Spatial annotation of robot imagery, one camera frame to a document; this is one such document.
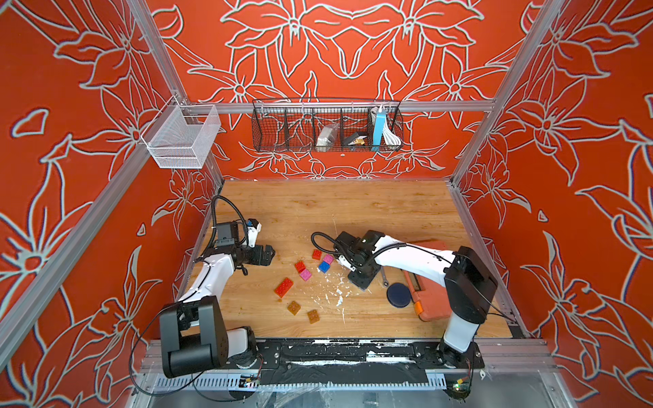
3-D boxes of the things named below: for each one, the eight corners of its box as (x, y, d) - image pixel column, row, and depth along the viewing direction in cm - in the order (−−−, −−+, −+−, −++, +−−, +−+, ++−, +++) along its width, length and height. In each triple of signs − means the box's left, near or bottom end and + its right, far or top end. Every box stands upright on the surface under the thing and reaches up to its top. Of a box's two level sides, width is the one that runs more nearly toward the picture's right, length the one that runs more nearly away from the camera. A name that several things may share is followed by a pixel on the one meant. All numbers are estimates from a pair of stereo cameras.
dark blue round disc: (388, 308, 84) (390, 305, 82) (385, 285, 89) (386, 282, 87) (410, 308, 84) (412, 305, 82) (405, 285, 89) (407, 282, 87)
